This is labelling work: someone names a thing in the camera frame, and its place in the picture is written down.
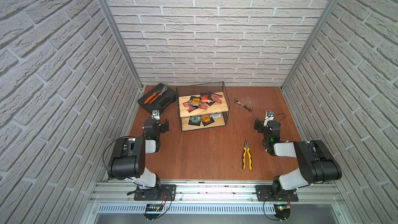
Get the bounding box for red tea bag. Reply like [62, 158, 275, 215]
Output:
[198, 102, 209, 110]
[211, 93, 223, 104]
[183, 101, 198, 113]

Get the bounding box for orange label tea bag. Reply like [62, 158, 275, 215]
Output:
[189, 96, 201, 107]

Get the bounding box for orange tea bag shelf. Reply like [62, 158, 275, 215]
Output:
[201, 115, 215, 126]

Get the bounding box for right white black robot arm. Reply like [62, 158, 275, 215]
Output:
[254, 111, 343, 198]

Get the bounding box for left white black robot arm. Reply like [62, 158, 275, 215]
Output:
[105, 110, 169, 190]

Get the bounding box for green label tea bag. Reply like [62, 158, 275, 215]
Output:
[188, 116, 202, 126]

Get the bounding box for silver tea bag lower shelf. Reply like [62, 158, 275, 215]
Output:
[211, 113, 223, 119]

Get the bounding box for black plastic tool case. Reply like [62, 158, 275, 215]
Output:
[138, 84, 177, 114]

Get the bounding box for red black ratchet wrench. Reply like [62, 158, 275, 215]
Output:
[234, 98, 253, 112]

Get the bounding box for yellow black combination pliers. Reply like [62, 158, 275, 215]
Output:
[243, 140, 252, 171]

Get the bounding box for left controller board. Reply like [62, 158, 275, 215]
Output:
[144, 203, 164, 220]

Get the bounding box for controller board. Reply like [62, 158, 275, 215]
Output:
[144, 203, 164, 220]
[274, 204, 291, 221]

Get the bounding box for right controller board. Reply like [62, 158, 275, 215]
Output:
[274, 204, 291, 221]

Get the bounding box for orange handled water pump pliers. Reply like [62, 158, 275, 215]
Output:
[144, 86, 168, 104]

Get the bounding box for black wire wooden shelf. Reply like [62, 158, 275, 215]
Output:
[176, 82, 230, 132]

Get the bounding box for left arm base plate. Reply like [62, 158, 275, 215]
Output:
[134, 184, 177, 201]

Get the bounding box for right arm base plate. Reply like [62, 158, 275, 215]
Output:
[255, 185, 299, 202]

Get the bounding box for aluminium front rail frame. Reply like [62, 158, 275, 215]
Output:
[80, 180, 354, 224]

